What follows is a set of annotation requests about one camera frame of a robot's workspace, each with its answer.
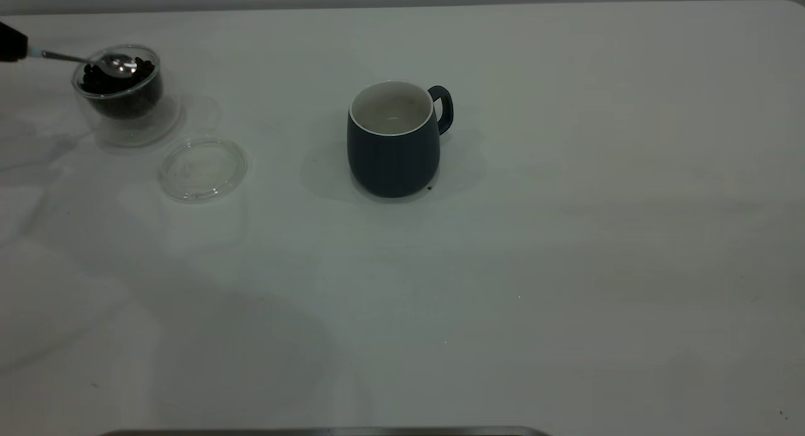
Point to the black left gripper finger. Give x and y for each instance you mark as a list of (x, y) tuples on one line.
[(9, 56), (11, 39)]

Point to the dark grey ceramic mug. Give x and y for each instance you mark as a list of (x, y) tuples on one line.
[(393, 162)]

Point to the dark coffee beans pile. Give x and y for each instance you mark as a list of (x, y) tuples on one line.
[(119, 99)]

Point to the clear round glass lid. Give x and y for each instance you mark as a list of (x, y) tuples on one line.
[(201, 172)]

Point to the clear double-wall glass cup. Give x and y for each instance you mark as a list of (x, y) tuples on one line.
[(129, 128)]

